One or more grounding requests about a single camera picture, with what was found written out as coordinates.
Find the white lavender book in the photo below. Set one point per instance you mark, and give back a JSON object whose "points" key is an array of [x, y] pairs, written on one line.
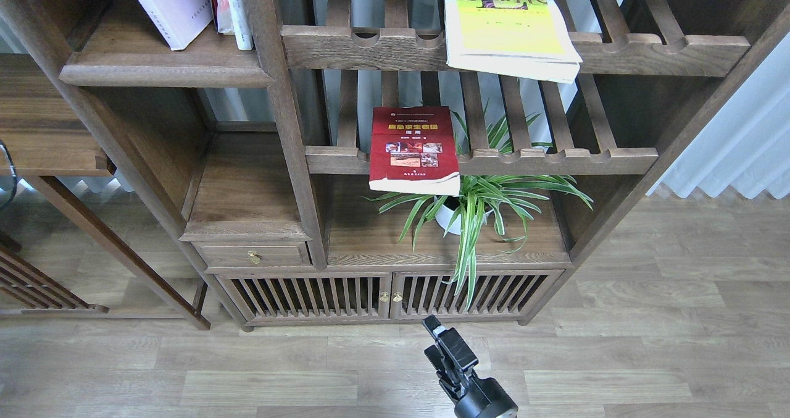
{"points": [[179, 21]]}

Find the white plant pot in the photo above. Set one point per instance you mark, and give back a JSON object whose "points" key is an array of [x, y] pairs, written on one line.
{"points": [[451, 205]]}

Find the green spider plant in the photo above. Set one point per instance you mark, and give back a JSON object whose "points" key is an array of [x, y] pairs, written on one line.
{"points": [[511, 197]]}

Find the white upright book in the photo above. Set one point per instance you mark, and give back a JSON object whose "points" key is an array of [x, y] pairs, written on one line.
{"points": [[231, 20]]}

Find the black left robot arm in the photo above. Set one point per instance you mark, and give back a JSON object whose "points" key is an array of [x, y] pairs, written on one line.
{"points": [[13, 177]]}

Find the brass drawer knob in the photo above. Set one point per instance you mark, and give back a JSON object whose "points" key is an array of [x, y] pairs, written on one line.
{"points": [[254, 258]]}

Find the dark wooden bookshelf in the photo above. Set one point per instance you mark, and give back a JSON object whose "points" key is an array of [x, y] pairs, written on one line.
{"points": [[263, 150]]}

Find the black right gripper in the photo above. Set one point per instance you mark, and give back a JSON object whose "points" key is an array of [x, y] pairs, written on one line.
{"points": [[453, 359]]}

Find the yellow green book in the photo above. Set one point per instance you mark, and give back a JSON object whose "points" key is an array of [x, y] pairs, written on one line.
{"points": [[518, 38]]}

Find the white curtain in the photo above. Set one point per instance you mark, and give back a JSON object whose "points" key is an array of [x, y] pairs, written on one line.
{"points": [[746, 145]]}

